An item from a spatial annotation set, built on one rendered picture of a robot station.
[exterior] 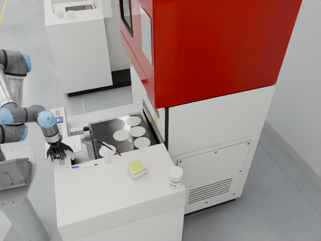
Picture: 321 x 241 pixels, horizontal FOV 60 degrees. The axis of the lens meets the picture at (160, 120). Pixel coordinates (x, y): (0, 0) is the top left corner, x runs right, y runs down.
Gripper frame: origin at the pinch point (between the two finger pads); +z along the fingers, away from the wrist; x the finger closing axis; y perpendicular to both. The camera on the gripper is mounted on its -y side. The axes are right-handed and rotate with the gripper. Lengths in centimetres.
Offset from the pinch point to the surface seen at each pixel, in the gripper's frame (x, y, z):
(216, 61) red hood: 85, 6, -50
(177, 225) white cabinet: 54, 41, 31
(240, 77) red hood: 101, 6, -37
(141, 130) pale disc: 49, -15, 5
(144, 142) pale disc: 48.2, -4.0, 4.6
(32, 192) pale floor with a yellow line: -44, -62, 94
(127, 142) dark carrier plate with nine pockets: 38.7, -7.4, 4.7
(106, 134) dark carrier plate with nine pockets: 27.6, -18.9, 4.6
